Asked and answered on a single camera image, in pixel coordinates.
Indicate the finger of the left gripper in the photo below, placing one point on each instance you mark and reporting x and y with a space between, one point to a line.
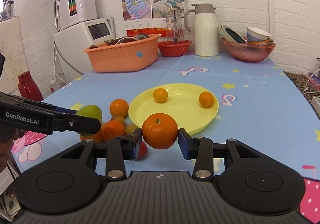
64 110
84 126

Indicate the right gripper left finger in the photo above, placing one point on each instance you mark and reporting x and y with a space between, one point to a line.
120 149

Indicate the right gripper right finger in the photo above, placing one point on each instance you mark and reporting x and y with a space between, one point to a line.
200 150

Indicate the orange tangerine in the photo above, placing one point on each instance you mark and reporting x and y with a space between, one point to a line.
112 129

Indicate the small brownish green fruit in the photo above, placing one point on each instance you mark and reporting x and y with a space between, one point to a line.
130 128

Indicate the red apple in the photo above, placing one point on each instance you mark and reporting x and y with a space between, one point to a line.
142 152

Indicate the large green guava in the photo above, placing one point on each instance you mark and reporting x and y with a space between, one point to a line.
91 111

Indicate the large orange with stem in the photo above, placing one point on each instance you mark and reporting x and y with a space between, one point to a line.
160 131

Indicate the small orange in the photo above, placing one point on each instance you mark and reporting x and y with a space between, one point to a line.
206 99
160 95

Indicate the person left hand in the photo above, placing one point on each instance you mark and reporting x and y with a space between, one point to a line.
6 149

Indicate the red thermos flask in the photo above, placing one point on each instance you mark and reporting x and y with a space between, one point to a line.
28 88

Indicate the small yellowish fruit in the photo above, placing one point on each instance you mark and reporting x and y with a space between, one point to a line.
119 119

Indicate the yellow plastic plate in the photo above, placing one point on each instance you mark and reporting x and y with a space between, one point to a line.
182 105

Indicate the white countertop appliance with screen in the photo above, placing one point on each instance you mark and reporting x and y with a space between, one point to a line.
71 42

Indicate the blue cartoon tablecloth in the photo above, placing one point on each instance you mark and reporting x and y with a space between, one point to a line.
258 105

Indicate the orange plastic basin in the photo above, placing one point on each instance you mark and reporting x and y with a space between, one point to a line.
124 57

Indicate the steel bowls in basin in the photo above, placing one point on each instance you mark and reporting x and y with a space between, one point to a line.
120 40

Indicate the red plastic basket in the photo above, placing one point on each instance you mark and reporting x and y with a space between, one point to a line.
169 49

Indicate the pink glass bowl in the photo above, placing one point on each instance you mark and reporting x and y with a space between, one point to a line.
248 52

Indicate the white thermos jug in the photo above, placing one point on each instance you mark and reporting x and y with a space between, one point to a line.
205 28

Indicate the white tilted dish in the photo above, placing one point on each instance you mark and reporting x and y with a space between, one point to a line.
230 35

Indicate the clear glass pitcher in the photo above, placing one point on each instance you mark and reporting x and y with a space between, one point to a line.
174 31

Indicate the white power strip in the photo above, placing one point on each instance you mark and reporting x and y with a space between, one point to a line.
316 105

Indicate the white blue ceramic bowl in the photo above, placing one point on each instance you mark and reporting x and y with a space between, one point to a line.
257 35

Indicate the white wall water purifier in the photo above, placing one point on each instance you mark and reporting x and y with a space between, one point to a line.
73 12

